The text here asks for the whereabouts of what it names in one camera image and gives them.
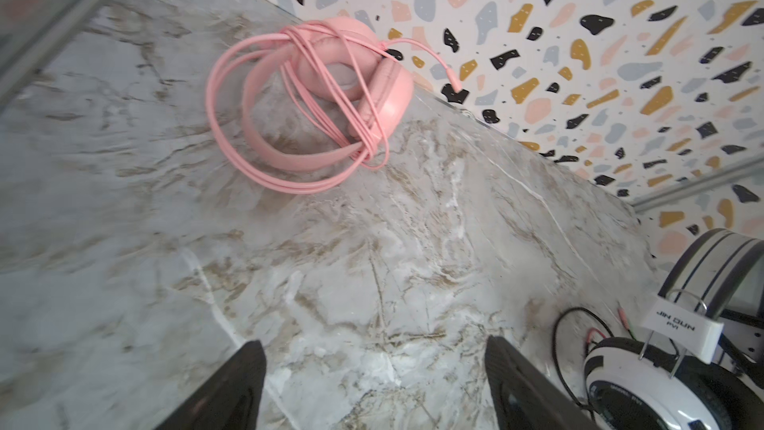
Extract black headphone cable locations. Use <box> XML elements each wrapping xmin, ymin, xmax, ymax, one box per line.
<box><xmin>551</xmin><ymin>303</ymin><xmax>637</xmax><ymax>419</ymax></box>

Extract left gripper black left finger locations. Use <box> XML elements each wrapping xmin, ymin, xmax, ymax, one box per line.
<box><xmin>156</xmin><ymin>340</ymin><xmax>267</xmax><ymax>430</ymax></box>

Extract pink headphones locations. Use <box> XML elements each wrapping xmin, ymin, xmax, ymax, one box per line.
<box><xmin>205</xmin><ymin>17</ymin><xmax>414</xmax><ymax>195</ymax></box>

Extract right aluminium corner post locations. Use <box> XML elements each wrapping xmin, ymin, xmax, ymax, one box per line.
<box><xmin>630</xmin><ymin>154</ymin><xmax>763</xmax><ymax>214</ymax></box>

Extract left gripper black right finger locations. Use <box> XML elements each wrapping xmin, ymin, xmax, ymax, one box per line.
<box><xmin>485</xmin><ymin>336</ymin><xmax>597</xmax><ymax>430</ymax></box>

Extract white black headphones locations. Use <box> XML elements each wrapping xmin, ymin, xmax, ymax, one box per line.
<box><xmin>584</xmin><ymin>229</ymin><xmax>763</xmax><ymax>429</ymax></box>

